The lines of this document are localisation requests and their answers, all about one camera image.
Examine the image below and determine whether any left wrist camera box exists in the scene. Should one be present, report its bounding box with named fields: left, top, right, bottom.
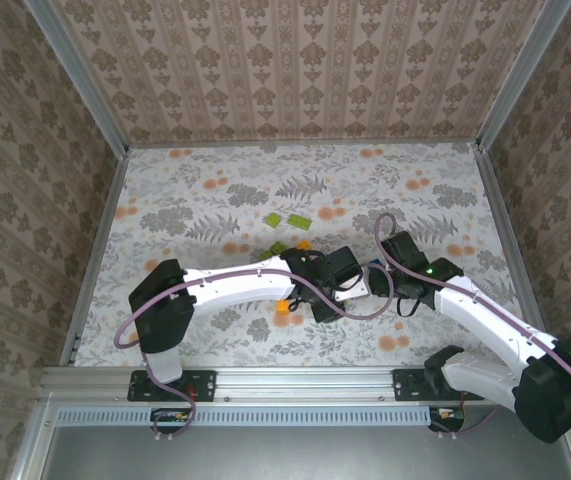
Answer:
left=334, top=277, right=369, bottom=304

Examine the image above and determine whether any thin aluminium edge strip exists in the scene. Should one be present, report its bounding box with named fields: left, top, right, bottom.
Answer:
left=127, top=139, right=479, bottom=150

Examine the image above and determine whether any grey slotted cable duct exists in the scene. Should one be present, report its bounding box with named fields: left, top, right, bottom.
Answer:
left=57, top=407, right=429, bottom=427

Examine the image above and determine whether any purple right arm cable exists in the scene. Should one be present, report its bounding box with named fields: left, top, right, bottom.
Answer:
left=373, top=212, right=571, bottom=444

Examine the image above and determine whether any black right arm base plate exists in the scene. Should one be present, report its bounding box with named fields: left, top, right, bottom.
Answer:
left=392, top=368, right=486, bottom=403

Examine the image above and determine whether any aluminium frame post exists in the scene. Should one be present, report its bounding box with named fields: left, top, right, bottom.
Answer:
left=23, top=0, right=131, bottom=154
left=474, top=0, right=571, bottom=151

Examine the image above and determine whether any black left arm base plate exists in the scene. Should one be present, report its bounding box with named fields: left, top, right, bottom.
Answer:
left=127, top=369, right=216, bottom=403

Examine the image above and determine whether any black connector with wires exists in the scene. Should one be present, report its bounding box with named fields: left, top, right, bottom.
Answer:
left=150, top=407, right=191, bottom=432
left=428, top=405, right=466, bottom=432

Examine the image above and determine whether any wide aluminium mounting rail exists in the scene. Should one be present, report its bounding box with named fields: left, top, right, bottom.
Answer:
left=37, top=364, right=571, bottom=406

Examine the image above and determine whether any aluminium side rail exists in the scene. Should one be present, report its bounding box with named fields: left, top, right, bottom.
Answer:
left=59, top=147, right=131, bottom=366
left=473, top=144, right=559, bottom=365

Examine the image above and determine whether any grey metal panel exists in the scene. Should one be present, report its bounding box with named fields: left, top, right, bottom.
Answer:
left=12, top=402, right=571, bottom=480

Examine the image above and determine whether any floral table cover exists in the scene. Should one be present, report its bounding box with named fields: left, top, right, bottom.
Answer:
left=72, top=142, right=539, bottom=369

